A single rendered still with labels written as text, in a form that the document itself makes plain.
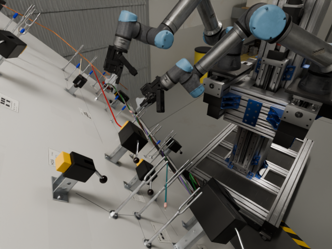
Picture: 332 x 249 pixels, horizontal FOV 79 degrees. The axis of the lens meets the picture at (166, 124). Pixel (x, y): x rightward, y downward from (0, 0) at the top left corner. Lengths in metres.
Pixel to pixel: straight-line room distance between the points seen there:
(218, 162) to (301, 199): 0.82
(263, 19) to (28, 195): 0.87
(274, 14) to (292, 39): 0.14
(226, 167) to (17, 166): 1.79
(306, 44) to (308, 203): 1.63
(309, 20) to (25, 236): 1.44
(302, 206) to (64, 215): 2.12
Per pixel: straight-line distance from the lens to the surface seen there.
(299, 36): 1.00
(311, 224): 2.21
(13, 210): 0.31
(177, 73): 0.96
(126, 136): 0.50
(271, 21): 0.93
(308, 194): 2.41
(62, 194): 0.36
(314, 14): 1.42
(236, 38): 1.07
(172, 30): 0.96
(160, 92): 1.00
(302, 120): 1.21
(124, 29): 0.98
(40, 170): 0.38
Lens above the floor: 1.62
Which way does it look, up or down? 35 degrees down
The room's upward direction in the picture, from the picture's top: 1 degrees clockwise
